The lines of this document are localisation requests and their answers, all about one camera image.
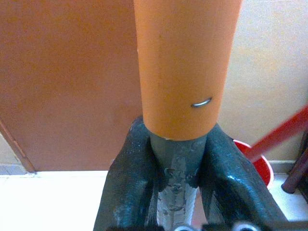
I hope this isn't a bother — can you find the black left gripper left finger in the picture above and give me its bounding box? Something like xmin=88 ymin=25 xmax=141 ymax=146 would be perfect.
xmin=93 ymin=115 xmax=164 ymax=231

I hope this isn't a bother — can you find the dark brown wooden furniture leg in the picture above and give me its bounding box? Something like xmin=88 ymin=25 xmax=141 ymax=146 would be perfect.
xmin=282 ymin=127 xmax=308 ymax=194

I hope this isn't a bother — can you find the red plastic bucket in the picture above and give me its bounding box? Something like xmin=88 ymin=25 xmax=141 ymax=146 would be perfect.
xmin=232 ymin=140 xmax=274 ymax=188

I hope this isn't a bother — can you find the orange and grey broom handle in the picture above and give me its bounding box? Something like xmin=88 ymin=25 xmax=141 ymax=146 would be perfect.
xmin=133 ymin=0 xmax=243 ymax=228

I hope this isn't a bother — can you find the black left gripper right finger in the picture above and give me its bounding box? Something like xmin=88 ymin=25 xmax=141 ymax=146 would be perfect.
xmin=196 ymin=124 xmax=289 ymax=231

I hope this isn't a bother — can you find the red mop handle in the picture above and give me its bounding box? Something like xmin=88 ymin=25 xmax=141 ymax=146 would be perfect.
xmin=245 ymin=103 xmax=308 ymax=161

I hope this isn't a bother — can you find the brown wooden door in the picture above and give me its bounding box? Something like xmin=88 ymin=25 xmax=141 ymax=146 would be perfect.
xmin=0 ymin=0 xmax=143 ymax=172

